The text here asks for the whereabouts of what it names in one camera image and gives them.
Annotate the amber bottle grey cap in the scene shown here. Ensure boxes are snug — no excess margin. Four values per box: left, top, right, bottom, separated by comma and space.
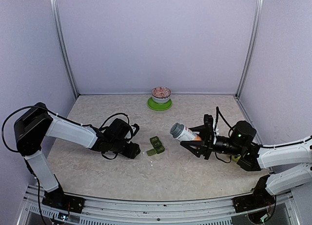
170, 123, 202, 142

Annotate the red patterned white bowl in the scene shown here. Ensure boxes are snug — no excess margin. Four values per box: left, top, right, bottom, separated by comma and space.
151, 87, 172, 104

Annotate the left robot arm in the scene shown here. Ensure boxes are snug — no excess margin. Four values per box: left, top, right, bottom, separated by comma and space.
9, 102, 140, 208

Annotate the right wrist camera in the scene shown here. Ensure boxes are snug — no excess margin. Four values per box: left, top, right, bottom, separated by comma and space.
203, 114, 219, 136

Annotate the green pill organizer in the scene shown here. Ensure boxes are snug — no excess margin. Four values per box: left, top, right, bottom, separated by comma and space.
146, 136, 165, 156

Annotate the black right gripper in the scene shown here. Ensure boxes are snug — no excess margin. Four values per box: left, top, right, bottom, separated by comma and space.
181, 125, 243, 160

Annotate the green plate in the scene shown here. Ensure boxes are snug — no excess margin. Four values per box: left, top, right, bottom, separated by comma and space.
147, 97, 172, 111

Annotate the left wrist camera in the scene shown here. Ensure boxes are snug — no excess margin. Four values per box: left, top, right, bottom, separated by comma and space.
131, 123, 139, 137

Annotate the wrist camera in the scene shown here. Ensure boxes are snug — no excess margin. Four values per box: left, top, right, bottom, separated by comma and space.
203, 114, 219, 136
131, 123, 139, 137

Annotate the lime green bowl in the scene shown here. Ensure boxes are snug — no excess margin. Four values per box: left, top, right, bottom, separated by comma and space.
232, 155, 241, 162

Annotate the left aluminium frame post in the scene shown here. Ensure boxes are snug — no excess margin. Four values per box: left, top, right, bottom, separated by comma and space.
50, 0, 80, 100

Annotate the right aluminium frame post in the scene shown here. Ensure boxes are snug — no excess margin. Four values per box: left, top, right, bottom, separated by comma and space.
235, 0, 264, 100

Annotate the front aluminium rail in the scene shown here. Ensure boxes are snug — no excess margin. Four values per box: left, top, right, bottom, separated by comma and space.
23, 183, 300, 225

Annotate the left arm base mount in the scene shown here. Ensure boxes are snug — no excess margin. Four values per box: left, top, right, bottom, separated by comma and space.
42, 192, 85, 214

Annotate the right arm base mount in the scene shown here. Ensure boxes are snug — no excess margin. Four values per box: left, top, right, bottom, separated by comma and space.
232, 188, 276, 213

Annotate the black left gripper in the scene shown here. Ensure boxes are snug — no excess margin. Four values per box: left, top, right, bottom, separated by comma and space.
110, 139, 141, 159

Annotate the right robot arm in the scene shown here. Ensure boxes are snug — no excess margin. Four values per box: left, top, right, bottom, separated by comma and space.
170, 111, 312, 207

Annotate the aluminium frame post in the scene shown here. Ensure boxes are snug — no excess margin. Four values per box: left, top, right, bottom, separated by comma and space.
50, 0, 80, 100
235, 0, 264, 100

